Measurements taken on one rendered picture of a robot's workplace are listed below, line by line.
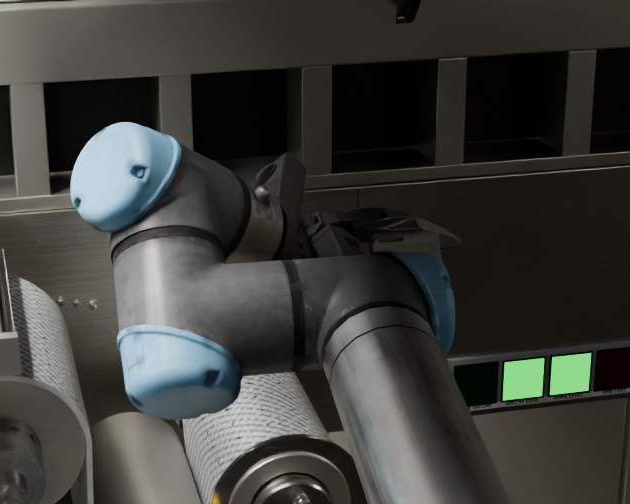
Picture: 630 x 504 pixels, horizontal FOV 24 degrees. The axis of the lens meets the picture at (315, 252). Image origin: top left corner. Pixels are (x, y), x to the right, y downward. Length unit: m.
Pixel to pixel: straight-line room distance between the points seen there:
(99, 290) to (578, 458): 1.83
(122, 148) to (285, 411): 0.48
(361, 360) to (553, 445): 2.34
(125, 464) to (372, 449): 0.66
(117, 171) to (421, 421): 0.27
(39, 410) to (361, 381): 0.47
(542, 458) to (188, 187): 2.31
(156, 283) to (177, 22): 0.61
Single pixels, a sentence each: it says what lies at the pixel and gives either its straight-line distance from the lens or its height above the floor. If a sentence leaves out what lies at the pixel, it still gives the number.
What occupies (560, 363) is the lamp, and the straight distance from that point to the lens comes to 1.76.
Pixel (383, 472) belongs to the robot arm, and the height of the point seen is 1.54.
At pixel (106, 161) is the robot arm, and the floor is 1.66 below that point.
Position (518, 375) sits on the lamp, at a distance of 1.75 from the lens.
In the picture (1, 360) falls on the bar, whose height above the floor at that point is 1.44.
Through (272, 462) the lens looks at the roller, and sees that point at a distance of 1.32.
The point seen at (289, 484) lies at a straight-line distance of 1.32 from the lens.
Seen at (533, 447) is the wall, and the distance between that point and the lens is 3.21.
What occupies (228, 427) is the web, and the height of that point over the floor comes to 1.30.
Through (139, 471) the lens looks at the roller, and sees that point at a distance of 1.45.
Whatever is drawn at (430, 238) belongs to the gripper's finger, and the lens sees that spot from 1.18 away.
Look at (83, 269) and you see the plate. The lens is 1.57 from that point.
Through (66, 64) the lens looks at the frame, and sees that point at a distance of 1.51.
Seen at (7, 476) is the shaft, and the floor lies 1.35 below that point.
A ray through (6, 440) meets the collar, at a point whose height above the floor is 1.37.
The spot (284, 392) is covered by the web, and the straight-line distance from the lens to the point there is 1.43.
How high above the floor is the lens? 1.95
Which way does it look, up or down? 21 degrees down
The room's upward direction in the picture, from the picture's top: straight up
